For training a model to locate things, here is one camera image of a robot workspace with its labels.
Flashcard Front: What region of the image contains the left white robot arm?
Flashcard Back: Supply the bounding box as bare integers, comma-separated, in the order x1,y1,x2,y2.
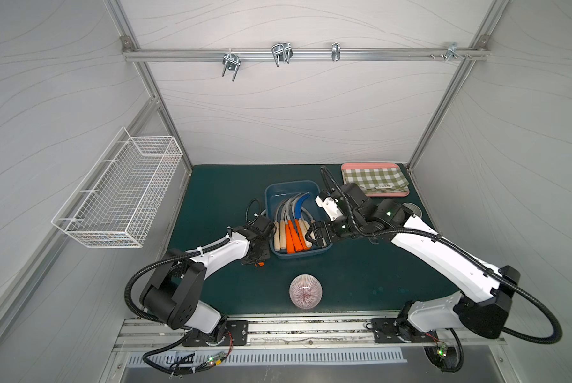
123,213,276,378

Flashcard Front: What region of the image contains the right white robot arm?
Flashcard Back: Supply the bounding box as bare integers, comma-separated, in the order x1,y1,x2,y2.
305,166,563,373

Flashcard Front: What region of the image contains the blue plastic storage box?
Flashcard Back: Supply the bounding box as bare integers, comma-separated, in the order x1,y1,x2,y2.
265,180,331,259

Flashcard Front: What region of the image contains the green checkered cloth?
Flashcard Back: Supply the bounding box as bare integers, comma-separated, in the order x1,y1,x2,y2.
342,168,410,195

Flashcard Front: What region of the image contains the pink tray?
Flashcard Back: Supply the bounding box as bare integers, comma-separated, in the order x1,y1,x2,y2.
341,163,410,197

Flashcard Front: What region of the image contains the striped ceramic mug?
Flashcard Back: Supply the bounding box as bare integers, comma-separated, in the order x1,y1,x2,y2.
402,202,423,218

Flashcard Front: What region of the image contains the purple striped bowl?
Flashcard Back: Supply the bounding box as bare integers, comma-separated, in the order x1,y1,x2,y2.
289,274,323,310

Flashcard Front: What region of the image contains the metal clamp hook left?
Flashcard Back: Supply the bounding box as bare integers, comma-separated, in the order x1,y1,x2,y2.
221,52,242,81

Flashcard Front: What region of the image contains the metal U-bolt hook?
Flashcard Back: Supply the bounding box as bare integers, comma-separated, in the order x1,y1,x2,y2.
271,42,293,67

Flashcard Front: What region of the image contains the aluminium crossbar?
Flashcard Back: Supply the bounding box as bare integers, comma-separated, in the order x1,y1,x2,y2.
123,46,491,62

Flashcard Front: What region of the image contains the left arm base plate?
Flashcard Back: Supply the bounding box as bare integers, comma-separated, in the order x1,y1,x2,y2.
182,320,249,347

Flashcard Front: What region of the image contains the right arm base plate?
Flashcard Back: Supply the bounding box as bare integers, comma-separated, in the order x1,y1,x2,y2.
365,318,438,344

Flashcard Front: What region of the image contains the aluminium front rail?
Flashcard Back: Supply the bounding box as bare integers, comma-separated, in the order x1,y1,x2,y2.
113,310,506,349

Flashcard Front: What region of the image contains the white wire basket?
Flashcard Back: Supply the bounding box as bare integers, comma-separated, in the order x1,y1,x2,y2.
51,128,182,249

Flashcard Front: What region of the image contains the slotted cable duct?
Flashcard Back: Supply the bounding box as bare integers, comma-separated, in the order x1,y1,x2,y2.
148,347,407,368

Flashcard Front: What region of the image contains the small metal ring hook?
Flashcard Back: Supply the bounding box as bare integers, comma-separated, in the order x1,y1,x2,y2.
331,42,341,62

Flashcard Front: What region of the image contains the metal bracket hook right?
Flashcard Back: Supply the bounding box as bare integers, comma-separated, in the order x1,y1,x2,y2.
429,43,472,62

